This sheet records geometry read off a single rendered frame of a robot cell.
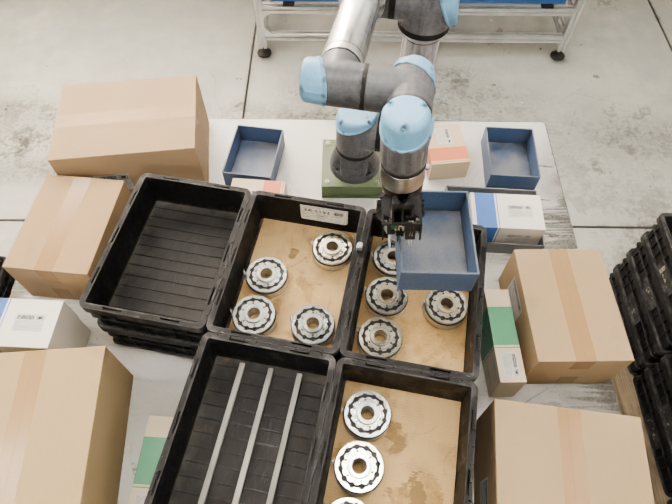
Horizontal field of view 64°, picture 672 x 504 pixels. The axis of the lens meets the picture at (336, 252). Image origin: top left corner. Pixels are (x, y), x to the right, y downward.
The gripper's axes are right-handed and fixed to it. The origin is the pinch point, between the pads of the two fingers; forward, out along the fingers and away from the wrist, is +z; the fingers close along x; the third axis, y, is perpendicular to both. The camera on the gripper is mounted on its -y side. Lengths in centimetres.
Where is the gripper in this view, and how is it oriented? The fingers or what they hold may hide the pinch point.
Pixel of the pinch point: (398, 233)
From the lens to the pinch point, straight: 110.7
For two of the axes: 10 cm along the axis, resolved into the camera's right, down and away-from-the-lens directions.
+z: 0.7, 5.2, 8.5
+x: 10.0, 0.0, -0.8
